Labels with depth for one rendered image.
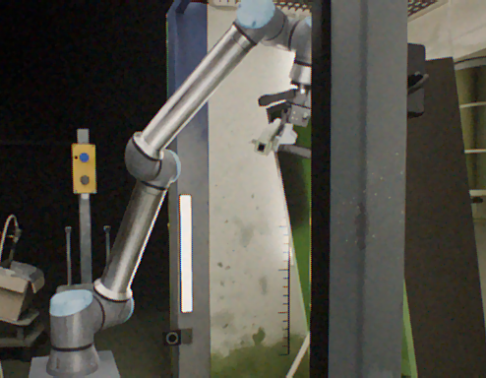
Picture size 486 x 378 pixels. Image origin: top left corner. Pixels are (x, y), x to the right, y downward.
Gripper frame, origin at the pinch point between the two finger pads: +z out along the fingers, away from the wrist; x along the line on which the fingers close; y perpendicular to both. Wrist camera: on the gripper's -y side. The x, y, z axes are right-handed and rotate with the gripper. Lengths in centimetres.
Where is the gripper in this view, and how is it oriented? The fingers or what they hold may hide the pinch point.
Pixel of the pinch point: (274, 145)
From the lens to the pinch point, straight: 142.5
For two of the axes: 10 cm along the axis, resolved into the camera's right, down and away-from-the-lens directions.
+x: 3.0, -4.0, 8.7
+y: 9.3, 3.1, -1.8
